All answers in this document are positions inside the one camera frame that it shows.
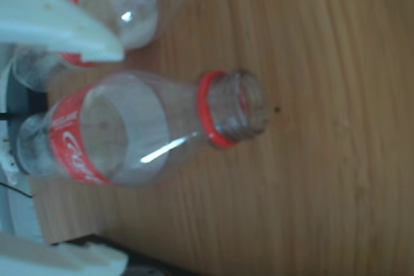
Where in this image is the clear bottle Coca-Cola logo label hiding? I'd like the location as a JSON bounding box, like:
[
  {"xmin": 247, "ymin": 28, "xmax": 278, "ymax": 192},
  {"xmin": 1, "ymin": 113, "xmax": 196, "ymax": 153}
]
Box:
[{"xmin": 16, "ymin": 69, "xmax": 269, "ymax": 188}]

